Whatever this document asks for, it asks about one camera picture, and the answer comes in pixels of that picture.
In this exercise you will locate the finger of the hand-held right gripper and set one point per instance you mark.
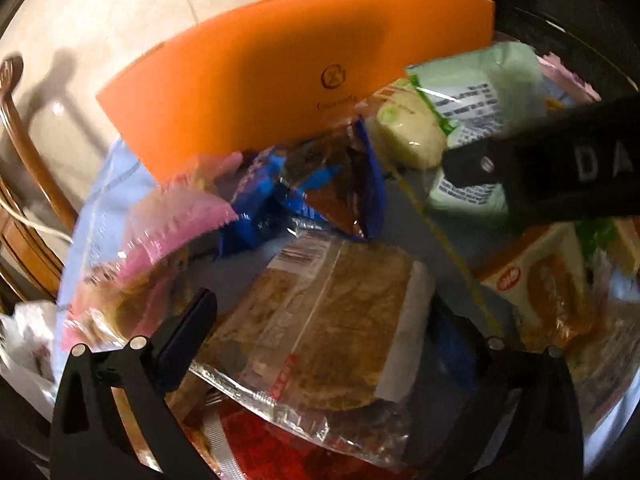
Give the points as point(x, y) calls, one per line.
point(475, 167)

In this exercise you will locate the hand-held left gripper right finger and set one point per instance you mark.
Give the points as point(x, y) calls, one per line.
point(492, 362)

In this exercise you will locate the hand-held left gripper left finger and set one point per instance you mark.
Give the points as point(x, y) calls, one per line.
point(186, 329)

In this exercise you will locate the green snack packet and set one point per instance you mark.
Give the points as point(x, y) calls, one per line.
point(465, 85)

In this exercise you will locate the clear brown cracker packet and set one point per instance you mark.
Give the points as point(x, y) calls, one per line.
point(325, 310)

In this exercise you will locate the orange cardboard box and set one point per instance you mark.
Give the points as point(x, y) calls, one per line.
point(260, 75)

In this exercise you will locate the small pink snack packet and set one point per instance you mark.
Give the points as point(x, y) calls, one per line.
point(565, 77)

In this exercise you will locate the white orange snack packet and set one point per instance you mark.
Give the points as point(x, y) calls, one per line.
point(545, 280)

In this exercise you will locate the blue snack packet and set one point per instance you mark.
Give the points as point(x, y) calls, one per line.
point(325, 185)

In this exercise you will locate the white plastic bag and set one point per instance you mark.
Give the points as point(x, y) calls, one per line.
point(25, 345)

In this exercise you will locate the red snack packet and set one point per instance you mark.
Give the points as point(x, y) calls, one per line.
point(300, 445)

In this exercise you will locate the wooden chair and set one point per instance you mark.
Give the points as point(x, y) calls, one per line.
point(30, 170)

